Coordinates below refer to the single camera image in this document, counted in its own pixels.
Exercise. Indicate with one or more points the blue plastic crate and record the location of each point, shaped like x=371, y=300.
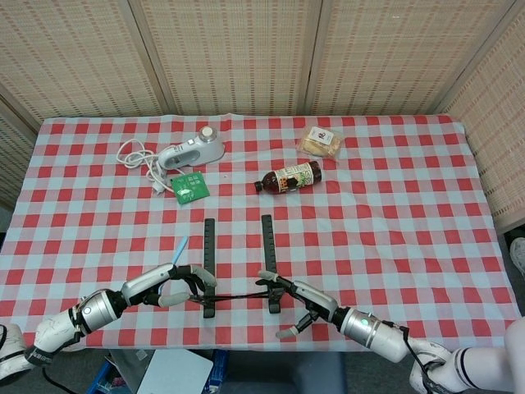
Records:
x=106, y=375

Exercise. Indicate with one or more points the clear bag of cookies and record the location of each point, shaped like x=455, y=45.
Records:
x=320, y=143

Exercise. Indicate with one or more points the light blue toothbrush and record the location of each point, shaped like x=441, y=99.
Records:
x=180, y=248

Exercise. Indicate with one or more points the white flat board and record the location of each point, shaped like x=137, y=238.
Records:
x=176, y=373

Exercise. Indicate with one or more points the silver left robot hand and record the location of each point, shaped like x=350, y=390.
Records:
x=147, y=285

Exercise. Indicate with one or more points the green foil packet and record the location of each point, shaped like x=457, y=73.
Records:
x=189, y=187

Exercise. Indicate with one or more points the red white checkered tablecloth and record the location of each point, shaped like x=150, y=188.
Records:
x=410, y=246

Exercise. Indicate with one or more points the black folding stand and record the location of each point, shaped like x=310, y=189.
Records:
x=209, y=246

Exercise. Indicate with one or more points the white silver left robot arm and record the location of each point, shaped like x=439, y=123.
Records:
x=61, y=328

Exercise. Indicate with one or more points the white shoe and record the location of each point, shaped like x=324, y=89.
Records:
x=519, y=256

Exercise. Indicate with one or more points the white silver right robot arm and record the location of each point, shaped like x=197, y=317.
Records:
x=381, y=334

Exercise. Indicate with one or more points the woven bamboo folding screen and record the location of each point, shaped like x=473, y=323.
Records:
x=246, y=53

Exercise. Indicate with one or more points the white handheld garment steamer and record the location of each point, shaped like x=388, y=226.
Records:
x=205, y=152

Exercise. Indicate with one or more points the brown tea bottle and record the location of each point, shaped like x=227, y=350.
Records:
x=295, y=176

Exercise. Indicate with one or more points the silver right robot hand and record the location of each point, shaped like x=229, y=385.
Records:
x=318, y=301

